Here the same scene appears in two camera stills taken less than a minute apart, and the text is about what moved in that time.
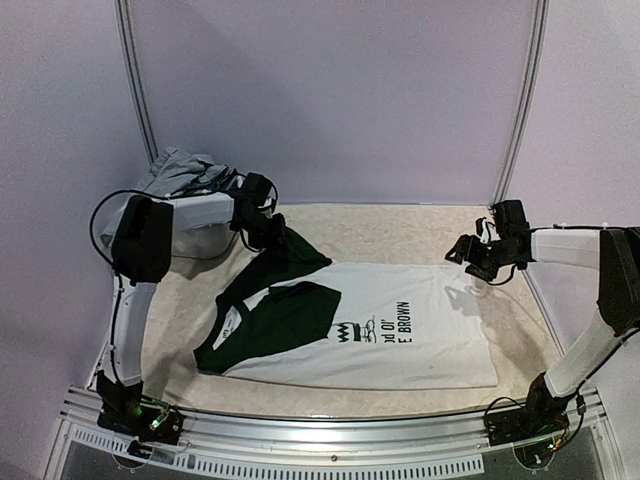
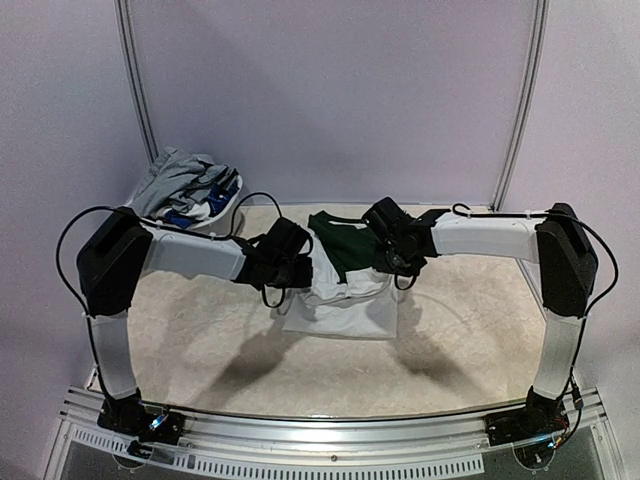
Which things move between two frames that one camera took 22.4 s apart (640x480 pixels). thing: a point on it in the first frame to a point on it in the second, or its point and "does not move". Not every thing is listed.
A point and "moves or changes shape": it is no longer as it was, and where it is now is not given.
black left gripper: x=275 y=239 to x=304 y=278
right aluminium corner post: x=528 y=98 does not move
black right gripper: x=473 y=252 to x=382 y=261
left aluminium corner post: x=127 y=39 does not move
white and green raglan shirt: x=286 y=311 moves or changes shape
